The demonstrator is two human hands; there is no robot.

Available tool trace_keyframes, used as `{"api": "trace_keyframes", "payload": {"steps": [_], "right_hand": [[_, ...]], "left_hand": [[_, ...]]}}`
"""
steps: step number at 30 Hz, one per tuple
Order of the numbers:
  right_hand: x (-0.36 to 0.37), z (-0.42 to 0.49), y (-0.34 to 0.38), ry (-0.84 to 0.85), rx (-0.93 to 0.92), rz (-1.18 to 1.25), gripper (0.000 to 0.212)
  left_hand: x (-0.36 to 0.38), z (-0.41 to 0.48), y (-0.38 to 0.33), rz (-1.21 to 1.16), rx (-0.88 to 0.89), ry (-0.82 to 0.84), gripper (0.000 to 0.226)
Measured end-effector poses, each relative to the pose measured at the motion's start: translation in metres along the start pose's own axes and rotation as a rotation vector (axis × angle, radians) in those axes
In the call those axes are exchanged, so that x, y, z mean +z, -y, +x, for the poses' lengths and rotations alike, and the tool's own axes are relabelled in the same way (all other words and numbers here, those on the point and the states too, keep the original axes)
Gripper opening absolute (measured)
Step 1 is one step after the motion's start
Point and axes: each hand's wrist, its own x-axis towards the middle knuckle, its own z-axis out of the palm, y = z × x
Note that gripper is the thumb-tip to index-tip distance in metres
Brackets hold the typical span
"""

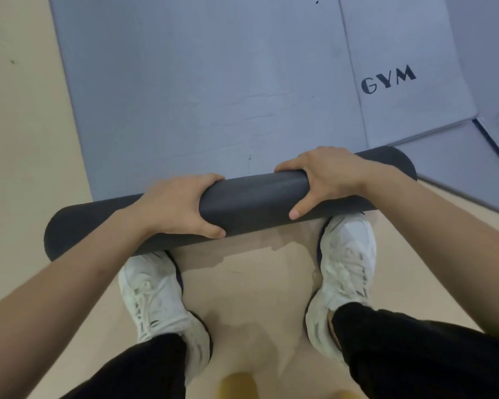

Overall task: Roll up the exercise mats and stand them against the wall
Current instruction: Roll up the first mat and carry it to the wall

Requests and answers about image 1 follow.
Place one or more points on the person's right forearm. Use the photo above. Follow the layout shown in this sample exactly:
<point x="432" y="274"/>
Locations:
<point x="461" y="245"/>

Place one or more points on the person's right hand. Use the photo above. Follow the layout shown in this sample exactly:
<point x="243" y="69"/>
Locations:
<point x="332" y="174"/>

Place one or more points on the person's left white sneaker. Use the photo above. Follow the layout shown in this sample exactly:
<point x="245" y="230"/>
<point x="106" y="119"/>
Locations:
<point x="154" y="299"/>

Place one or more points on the person's left forearm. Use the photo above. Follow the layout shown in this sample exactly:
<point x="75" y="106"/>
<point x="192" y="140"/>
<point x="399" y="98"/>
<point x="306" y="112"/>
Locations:
<point x="45" y="307"/>

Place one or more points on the person's right white sneaker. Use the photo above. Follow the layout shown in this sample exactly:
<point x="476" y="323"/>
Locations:
<point x="345" y="270"/>

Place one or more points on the person's white sneaker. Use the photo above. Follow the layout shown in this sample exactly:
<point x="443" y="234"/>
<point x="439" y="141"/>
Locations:
<point x="345" y="270"/>
<point x="154" y="299"/>

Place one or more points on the grey yoga mat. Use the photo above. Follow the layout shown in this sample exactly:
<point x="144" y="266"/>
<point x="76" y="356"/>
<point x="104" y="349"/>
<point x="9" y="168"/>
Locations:
<point x="399" y="37"/>
<point x="453" y="170"/>
<point x="490" y="58"/>
<point x="191" y="78"/>

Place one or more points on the yellow plastic stool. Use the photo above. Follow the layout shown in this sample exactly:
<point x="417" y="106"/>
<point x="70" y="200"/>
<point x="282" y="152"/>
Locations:
<point x="237" y="388"/>

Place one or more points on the person's left hand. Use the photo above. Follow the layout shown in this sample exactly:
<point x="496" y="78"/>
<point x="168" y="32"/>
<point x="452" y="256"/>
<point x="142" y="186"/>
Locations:
<point x="170" y="207"/>

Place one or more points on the black trousers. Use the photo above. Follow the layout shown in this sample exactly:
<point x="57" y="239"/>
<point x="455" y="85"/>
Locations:
<point x="399" y="353"/>

